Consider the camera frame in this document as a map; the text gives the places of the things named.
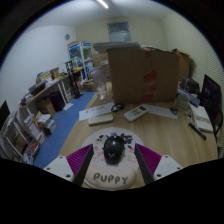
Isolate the small cardboard box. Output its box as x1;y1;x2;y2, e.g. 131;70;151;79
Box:
35;97;57;118

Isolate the black coiled cable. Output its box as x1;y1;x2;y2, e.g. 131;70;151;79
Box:
110;102;126;113

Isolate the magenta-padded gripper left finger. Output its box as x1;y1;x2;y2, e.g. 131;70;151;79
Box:
43;143;95;187

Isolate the blue book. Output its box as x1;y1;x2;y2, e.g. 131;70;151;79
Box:
177;87;201;108

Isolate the ceiling tube light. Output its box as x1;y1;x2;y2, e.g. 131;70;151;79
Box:
96;0;110;10

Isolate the dark storage box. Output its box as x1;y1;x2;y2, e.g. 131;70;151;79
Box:
181;77;200;94

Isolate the black computer mouse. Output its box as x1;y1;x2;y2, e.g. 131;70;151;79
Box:
102;134;126;165

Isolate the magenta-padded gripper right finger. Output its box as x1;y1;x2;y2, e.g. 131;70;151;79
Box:
134;143;184;185

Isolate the thick white book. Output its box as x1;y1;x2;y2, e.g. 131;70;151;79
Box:
189;103;214;134

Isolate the tall open cardboard box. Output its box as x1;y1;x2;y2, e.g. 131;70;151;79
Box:
171;48;192;83

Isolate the black marker pen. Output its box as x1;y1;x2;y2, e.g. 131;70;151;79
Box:
188;122;207;141

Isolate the plain white paper sheet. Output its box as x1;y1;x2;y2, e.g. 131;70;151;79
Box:
143;103;179;120

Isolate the white printed paper sheet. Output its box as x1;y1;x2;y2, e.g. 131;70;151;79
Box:
78;101;116;121

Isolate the wide white remote control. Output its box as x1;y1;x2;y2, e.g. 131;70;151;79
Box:
123;104;149;123

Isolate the black metal stand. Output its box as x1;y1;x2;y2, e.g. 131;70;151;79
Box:
64;60;84;100

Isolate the white shelf unit with books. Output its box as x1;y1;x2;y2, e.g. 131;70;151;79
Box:
0;109;58;166

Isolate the slim white remote control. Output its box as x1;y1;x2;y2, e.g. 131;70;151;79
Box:
88;113;114;126

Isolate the beige printed mouse pad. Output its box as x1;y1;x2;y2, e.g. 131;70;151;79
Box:
80;127;145;191

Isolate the large brown cardboard box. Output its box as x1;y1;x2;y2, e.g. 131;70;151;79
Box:
106;46;181;105

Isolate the black office chair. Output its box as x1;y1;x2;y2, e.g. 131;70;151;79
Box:
199;74;224;148

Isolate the blue and white cabinet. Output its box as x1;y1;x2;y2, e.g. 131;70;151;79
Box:
67;41;94;83

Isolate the frosted window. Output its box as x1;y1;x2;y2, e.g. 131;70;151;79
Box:
106;21;132;43

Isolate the clear plastic container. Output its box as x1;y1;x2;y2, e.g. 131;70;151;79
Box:
90;66;109;101

